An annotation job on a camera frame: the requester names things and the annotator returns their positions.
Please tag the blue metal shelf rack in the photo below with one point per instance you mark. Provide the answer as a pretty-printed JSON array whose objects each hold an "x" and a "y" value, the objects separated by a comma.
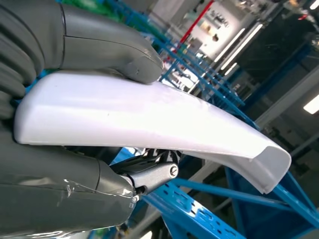
[
  {"x": 189, "y": 214},
  {"x": 249, "y": 120}
]

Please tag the ceiling light strip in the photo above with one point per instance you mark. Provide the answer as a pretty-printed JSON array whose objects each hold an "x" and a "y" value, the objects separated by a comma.
[
  {"x": 229, "y": 46},
  {"x": 241, "y": 47},
  {"x": 312, "y": 105}
]

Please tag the red barrier belt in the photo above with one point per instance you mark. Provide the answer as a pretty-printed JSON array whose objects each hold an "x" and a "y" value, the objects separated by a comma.
[{"x": 196, "y": 21}]

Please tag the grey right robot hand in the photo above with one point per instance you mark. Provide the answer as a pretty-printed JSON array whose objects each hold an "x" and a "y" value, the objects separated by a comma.
[{"x": 50, "y": 198}]

